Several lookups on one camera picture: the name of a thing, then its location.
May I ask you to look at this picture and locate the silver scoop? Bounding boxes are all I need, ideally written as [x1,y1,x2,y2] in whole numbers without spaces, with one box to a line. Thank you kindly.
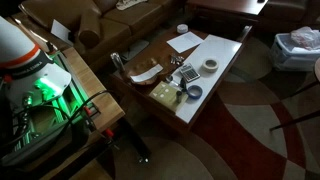
[165,75,187,92]

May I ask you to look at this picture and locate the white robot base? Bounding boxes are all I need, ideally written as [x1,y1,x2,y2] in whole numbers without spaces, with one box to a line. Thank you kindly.
[0,15,73,111]

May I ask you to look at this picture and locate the wooden tray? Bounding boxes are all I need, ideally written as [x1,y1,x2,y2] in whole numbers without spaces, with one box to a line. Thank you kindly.
[127,58,171,85]

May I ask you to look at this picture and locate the small metal cylinder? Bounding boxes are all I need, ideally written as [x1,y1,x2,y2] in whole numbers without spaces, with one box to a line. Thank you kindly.
[176,91,182,103]

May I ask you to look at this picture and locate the white paper strip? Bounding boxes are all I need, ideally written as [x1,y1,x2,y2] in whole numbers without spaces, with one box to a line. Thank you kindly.
[130,64,163,83]

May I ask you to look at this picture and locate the blue tape roll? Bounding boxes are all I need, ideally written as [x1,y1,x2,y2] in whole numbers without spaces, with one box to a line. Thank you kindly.
[187,85,203,99]

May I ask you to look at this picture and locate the dark wooden coffee table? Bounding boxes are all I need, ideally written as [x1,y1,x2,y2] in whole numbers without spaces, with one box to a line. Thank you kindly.
[110,28,252,134]

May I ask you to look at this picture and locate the grey calculator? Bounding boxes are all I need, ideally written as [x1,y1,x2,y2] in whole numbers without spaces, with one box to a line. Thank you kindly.
[179,63,200,82]

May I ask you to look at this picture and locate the pile of silver clips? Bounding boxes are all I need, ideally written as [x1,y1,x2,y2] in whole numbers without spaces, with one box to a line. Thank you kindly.
[170,54,184,65]

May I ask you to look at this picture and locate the white board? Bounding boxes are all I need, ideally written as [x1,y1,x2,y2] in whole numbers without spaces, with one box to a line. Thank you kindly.
[176,35,242,124]

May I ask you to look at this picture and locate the silver metal tumbler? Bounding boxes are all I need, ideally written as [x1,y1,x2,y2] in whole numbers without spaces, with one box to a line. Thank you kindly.
[110,52,125,72]

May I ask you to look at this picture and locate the beige masking tape roll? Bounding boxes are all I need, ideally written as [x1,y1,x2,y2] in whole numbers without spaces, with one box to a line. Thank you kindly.
[202,59,219,73]

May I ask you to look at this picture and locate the white paper sheet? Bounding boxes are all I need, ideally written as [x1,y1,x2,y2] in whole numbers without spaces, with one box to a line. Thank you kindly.
[167,32,203,53]

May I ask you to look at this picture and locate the small white round container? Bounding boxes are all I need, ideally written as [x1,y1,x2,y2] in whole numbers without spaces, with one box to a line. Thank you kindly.
[176,24,188,34]

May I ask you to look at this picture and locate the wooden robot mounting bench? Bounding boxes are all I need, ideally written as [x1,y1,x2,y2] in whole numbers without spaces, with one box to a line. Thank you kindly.
[1,52,121,180]

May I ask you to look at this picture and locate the brown leather sofa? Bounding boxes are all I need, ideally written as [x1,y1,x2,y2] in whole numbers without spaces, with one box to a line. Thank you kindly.
[13,0,186,71]

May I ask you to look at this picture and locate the brown cylindrical bolster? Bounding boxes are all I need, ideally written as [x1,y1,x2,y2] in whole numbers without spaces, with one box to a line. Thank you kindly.
[78,10,100,48]

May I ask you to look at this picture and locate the dark wooden side table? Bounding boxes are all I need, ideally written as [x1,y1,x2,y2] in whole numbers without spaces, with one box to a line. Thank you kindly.
[187,0,268,32]

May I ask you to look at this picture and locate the white cloth on sofa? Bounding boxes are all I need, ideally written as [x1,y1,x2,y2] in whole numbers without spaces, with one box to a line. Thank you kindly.
[116,0,148,11]

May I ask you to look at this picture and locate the patterned area rug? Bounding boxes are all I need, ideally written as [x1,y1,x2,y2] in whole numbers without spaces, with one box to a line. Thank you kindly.
[115,33,320,180]

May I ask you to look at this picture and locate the white card on sofa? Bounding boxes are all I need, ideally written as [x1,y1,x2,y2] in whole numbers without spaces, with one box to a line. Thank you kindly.
[51,19,73,45]

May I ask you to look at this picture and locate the translucent plastic storage bin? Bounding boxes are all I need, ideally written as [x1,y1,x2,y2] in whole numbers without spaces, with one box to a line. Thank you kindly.
[270,33,320,71]

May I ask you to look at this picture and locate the crumpled plastic bag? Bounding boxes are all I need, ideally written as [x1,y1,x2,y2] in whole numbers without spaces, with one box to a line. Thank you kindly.
[290,26,320,50]

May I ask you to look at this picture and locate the dark chair legs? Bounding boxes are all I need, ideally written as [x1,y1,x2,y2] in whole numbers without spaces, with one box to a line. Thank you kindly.
[269,57,320,132]

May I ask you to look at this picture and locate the red handled clamp lower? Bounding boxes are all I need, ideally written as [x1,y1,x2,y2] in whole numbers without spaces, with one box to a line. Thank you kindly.
[103,128,119,150]

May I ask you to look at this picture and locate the red handled clamp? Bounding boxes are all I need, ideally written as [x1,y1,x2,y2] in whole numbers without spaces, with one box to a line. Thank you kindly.
[103,128,119,150]
[83,106,96,132]

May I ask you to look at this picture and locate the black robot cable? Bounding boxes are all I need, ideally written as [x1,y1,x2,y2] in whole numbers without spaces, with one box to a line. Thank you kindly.
[0,89,111,151]

